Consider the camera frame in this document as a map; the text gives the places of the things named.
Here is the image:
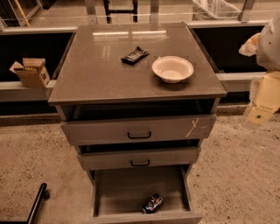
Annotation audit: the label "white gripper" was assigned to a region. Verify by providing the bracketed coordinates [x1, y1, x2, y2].
[239, 32, 280, 126]

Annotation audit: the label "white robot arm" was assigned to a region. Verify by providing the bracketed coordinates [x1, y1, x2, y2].
[239, 10, 280, 126]

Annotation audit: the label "middle grey drawer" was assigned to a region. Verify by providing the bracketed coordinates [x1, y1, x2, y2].
[77, 147, 200, 171]

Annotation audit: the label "grey drawer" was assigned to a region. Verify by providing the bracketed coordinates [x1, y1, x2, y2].
[61, 114, 216, 146]
[77, 147, 200, 171]
[82, 165, 202, 224]

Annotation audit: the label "grey drawer cabinet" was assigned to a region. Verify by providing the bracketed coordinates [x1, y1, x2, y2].
[47, 22, 228, 224]

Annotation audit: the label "top grey drawer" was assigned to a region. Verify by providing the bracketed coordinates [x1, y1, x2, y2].
[61, 114, 216, 146]

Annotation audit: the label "bottom grey drawer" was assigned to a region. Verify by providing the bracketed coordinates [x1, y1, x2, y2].
[82, 165, 202, 224]

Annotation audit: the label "white paper bowl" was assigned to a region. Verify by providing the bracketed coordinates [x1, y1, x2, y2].
[152, 56, 194, 84]

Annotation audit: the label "white bin with liner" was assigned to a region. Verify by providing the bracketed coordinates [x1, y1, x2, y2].
[192, 0, 242, 20]

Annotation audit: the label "black snack bar wrapper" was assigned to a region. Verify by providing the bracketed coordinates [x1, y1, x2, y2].
[121, 46, 149, 66]

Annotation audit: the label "black chair legs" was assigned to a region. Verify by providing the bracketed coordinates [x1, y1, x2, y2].
[103, 0, 138, 24]

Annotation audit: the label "open cardboard box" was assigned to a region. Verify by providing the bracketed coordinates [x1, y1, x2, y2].
[10, 58, 50, 88]

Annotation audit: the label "black bar bottom left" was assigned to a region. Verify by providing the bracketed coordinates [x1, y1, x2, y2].
[27, 183, 50, 224]

